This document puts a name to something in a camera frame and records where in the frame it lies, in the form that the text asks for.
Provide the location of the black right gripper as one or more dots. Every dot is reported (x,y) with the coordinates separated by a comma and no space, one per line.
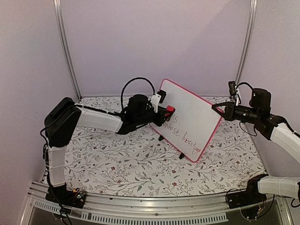
(228,114)

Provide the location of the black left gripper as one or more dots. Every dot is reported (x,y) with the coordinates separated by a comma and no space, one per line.
(162,112)

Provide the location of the red whiteboard eraser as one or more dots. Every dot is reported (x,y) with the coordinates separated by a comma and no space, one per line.
(170,109)

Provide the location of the pink framed whiteboard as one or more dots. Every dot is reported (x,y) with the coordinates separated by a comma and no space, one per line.
(193,123)

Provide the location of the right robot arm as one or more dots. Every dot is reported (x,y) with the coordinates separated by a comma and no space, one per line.
(274,128)

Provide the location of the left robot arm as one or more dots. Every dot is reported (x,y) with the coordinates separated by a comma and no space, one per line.
(62,121)

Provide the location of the floral patterned table mat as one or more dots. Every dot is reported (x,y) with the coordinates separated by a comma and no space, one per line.
(139,164)

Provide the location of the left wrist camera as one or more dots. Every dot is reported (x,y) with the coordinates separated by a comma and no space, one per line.
(157,99)

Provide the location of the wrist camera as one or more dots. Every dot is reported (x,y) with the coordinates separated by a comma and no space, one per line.
(157,99)
(234,93)

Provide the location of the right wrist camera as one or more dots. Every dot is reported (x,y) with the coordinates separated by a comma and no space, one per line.
(234,93)

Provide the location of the right aluminium frame post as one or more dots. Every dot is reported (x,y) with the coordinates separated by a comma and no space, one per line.
(247,40)

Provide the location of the aluminium frame post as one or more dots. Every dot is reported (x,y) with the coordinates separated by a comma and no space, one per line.
(65,47)
(247,40)

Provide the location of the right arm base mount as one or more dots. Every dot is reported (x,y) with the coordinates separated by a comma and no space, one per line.
(244,198)

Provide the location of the front aluminium rail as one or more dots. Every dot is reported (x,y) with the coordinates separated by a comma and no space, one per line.
(122,210)

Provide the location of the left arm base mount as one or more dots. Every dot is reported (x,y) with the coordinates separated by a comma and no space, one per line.
(66,197)

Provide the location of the left aluminium frame post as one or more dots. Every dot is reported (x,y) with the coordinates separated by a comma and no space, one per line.
(65,47)

